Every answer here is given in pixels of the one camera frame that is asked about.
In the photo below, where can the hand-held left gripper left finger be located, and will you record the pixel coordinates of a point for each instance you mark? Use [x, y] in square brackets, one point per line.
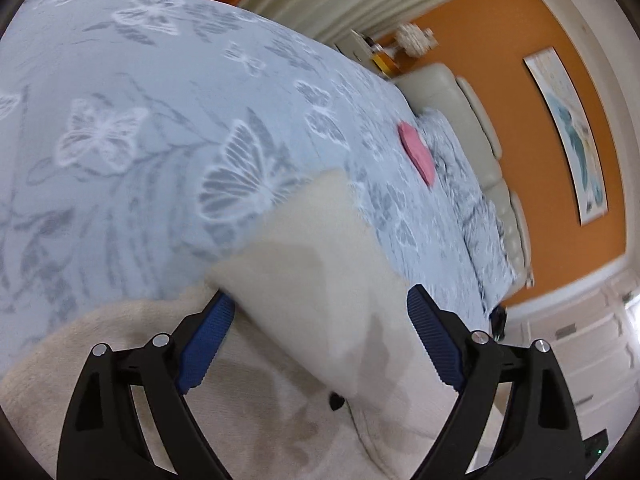
[207, 340]

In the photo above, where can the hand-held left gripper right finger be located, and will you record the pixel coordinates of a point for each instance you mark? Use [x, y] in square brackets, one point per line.
[435, 335]

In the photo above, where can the beige knitted sweater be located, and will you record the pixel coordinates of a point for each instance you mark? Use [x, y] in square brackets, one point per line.
[320, 270]

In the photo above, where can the black bag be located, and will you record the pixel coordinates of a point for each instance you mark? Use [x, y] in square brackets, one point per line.
[497, 322]

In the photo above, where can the white wardrobe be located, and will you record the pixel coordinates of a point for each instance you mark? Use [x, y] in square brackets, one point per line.
[590, 355]

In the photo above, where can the grey floral bed pillow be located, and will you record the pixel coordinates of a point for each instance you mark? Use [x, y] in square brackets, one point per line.
[450, 160]
[485, 240]

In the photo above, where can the small pink pillow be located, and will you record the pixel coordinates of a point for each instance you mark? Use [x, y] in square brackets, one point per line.
[415, 152]

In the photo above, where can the beige padded headboard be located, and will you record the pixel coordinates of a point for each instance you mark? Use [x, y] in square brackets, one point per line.
[470, 105]

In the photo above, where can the butterfly pattern bed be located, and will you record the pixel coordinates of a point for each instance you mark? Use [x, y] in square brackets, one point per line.
[150, 85]

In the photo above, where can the yellow box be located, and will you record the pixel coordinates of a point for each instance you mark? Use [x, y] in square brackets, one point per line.
[382, 62]

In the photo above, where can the beige nightstand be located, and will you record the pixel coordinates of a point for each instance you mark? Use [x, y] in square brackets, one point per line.
[357, 45]

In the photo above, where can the white fluffy table lamp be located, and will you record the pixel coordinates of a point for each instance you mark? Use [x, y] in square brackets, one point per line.
[412, 35]

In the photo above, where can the framed wall painting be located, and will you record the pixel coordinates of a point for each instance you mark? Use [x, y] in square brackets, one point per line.
[570, 130]

